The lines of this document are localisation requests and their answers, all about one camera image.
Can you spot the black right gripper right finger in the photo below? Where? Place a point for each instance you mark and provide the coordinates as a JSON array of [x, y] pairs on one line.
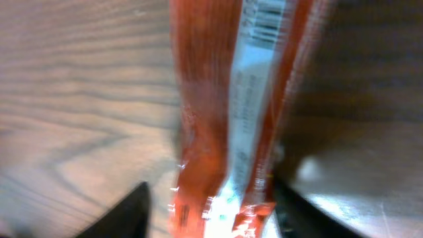
[[297, 218]]

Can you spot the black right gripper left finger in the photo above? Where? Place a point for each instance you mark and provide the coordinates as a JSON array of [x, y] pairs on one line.
[[129, 218]]

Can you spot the red Top snack packet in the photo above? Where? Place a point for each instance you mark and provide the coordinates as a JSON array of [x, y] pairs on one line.
[[236, 62]]

